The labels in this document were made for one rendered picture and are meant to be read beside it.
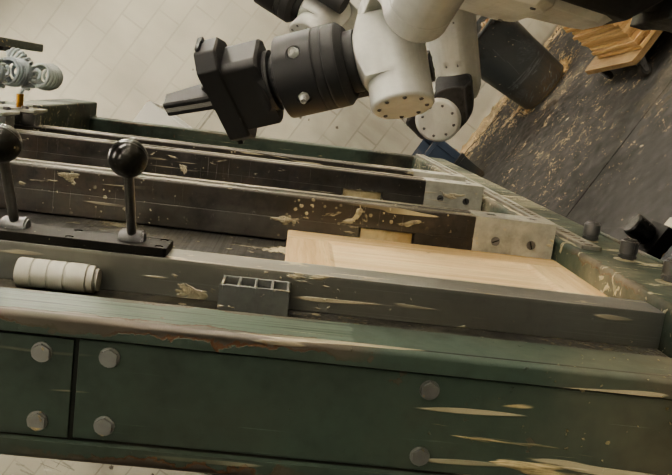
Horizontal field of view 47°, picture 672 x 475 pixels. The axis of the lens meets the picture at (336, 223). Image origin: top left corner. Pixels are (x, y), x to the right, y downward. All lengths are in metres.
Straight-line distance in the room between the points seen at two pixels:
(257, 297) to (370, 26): 0.29
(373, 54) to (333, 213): 0.42
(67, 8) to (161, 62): 0.81
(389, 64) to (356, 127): 5.54
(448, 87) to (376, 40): 0.54
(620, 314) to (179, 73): 5.63
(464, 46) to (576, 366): 0.81
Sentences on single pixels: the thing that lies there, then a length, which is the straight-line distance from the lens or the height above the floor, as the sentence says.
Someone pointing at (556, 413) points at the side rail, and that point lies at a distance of 0.62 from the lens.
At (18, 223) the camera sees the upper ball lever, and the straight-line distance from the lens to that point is 0.86.
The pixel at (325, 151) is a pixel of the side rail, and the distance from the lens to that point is 2.66.
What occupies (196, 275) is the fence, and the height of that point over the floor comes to 1.32.
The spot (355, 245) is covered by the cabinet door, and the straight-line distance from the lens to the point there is 1.11.
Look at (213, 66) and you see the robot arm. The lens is 0.82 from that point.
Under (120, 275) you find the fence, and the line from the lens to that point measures 0.83.
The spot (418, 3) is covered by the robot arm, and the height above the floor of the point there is 1.31.
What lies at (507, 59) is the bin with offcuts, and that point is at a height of 0.38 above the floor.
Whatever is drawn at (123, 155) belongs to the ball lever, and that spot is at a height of 1.44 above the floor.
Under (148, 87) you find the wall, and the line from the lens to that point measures 6.35.
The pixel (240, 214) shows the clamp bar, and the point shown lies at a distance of 1.16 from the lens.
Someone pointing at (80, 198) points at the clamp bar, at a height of 1.51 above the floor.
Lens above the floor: 1.35
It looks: 8 degrees down
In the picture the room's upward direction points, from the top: 53 degrees counter-clockwise
